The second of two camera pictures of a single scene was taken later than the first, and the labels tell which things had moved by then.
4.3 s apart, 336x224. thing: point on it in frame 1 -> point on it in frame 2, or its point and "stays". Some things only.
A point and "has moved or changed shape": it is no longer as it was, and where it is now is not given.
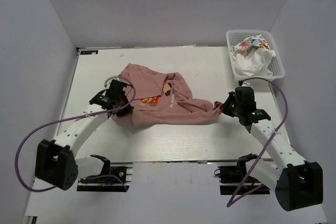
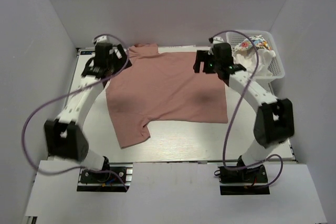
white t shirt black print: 253,62 stays
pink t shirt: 161,98 has moved or changed shape
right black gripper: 225,108 -> 203,56
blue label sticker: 84,52 stays
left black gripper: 127,110 -> 123,55
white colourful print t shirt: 254,42 stays
